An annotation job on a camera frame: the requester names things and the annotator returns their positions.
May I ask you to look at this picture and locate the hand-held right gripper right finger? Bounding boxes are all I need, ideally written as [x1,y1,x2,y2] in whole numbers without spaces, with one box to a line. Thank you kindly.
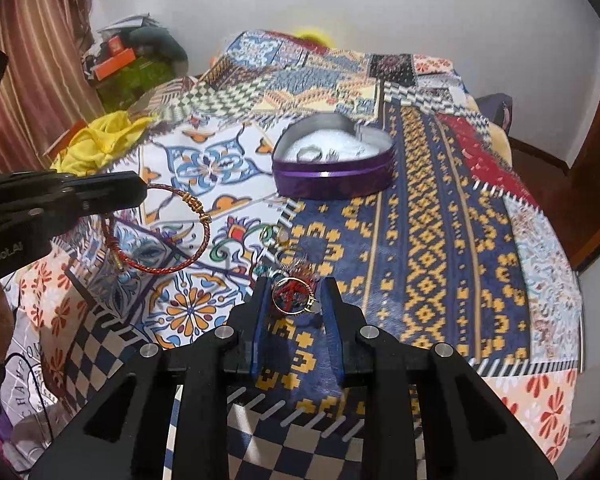
[321,276,572,480]

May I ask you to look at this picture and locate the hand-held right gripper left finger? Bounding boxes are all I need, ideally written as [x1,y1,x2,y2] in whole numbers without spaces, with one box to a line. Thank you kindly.
[30,276,273,480]

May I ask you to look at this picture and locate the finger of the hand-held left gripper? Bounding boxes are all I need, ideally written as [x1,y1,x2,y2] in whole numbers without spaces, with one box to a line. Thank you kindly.
[0,170,150,211]
[0,193,103,242]

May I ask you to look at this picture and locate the gold ring with red stone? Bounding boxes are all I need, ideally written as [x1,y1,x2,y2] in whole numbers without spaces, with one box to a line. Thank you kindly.
[271,277,323,314]

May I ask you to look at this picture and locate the red braided bracelet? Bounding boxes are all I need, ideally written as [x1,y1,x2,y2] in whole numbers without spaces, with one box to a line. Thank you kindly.
[101,184,212,275]

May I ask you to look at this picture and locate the purple heart-shaped jewelry box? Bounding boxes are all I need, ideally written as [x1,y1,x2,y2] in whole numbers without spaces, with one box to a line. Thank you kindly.
[271,113,396,199]

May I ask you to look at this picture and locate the yellow cloth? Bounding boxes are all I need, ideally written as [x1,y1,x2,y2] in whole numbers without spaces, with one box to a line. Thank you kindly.
[50,111,156,177]

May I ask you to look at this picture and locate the small gold earrings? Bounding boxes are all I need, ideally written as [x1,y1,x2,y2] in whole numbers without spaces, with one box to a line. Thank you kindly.
[278,246,313,277]

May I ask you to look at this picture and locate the pile of clutter with orange box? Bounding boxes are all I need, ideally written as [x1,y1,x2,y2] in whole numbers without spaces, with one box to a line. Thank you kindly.
[96,25,190,113]

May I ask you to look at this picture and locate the orange box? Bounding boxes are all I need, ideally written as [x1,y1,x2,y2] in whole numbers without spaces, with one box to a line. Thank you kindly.
[92,36,137,82]

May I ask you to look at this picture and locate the patchwork printed blanket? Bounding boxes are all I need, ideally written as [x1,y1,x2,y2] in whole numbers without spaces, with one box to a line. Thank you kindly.
[0,30,587,480]

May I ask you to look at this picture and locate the striped brown curtain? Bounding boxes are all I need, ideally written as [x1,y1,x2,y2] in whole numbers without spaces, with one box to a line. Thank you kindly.
[0,0,106,176]

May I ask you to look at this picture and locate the yellow fluffy object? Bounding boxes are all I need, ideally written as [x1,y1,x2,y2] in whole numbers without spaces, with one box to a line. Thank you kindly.
[297,27,334,45]

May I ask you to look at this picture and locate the dark purple cloth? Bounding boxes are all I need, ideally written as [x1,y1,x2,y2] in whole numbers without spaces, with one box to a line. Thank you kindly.
[477,93,515,137]

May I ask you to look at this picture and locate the wooden furniture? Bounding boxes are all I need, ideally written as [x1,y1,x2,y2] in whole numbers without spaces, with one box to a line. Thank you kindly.
[505,35,600,276]

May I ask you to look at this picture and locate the thin black cable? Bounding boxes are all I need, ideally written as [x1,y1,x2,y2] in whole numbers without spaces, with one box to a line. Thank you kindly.
[5,355,56,453]

